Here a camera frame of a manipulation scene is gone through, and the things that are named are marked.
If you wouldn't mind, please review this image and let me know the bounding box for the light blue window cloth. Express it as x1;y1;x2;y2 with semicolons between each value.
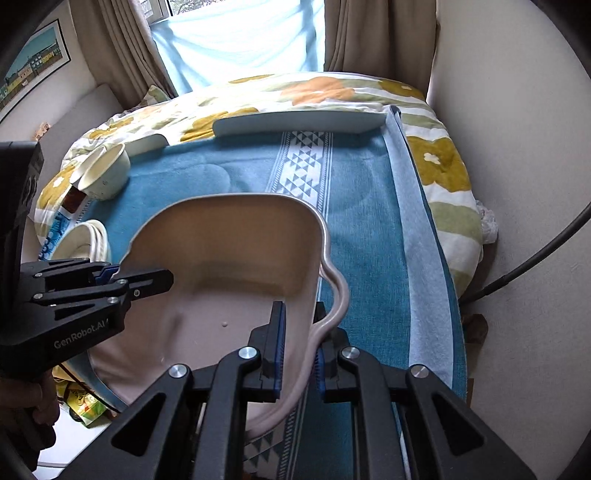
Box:
150;1;325;94

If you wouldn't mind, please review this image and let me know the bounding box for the grey headboard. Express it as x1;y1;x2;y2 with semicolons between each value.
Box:
39;84;123;183

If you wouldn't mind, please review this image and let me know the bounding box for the framed city picture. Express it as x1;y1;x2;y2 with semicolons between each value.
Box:
1;19;71;119

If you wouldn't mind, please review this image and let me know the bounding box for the person's left hand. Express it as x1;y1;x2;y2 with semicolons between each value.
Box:
1;370;60;472

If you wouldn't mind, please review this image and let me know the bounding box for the right brown curtain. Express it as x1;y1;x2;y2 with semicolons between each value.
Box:
324;0;439;94

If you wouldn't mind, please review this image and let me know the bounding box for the green patterned pillow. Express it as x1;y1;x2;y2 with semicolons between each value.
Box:
137;85;170;108

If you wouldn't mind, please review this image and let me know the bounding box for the cream cartoon bowl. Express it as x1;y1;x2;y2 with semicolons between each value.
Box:
77;143;131;201

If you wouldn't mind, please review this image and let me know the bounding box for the blue table cloth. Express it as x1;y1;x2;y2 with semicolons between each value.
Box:
38;104;469;480

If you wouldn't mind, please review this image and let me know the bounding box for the small white bowl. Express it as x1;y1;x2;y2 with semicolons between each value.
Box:
70;146;107;188

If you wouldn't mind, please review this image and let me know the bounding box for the white framed window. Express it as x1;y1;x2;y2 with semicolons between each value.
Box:
138;0;216;23

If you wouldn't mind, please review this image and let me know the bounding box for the black curved lamp stand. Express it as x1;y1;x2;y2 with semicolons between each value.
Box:
459;203;591;307

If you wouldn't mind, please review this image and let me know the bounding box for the left brown curtain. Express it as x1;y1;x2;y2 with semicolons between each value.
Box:
69;0;177;109

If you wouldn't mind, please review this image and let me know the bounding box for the floral striped duvet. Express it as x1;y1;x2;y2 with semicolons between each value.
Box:
32;72;483;294

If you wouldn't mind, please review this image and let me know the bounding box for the brown curtain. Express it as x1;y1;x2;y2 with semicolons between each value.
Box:
324;0;439;94
69;0;177;109

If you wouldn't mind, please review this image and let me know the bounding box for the plain white plate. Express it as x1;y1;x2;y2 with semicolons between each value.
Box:
49;219;111;263

